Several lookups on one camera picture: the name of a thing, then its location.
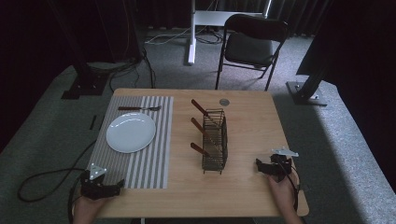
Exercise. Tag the white metal desk frame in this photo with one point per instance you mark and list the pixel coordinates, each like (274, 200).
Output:
(192, 46)

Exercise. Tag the black metal stand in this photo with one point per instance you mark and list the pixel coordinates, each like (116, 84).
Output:
(84, 84)
(306, 93)

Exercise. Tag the grey striped placemat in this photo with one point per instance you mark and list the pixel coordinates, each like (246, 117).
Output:
(146, 168)

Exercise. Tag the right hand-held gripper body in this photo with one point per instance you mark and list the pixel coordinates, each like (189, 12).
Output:
(280, 166)

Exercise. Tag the dark curtain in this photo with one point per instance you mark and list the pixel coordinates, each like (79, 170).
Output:
(305, 15)

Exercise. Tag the black folding chair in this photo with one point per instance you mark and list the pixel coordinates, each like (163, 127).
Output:
(249, 46)

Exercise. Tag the white round plate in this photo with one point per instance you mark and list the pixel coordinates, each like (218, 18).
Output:
(130, 133)

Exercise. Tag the black floor strip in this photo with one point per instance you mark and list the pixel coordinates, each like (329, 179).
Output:
(92, 122)

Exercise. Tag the round grey table grommet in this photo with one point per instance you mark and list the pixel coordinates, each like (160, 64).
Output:
(224, 102)

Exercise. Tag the person's left hand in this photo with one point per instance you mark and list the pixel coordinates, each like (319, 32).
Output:
(88, 207)

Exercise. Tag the person's right hand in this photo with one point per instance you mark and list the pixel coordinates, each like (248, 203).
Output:
(281, 194)

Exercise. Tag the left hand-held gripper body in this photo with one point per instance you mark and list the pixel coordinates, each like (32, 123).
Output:
(93, 188)

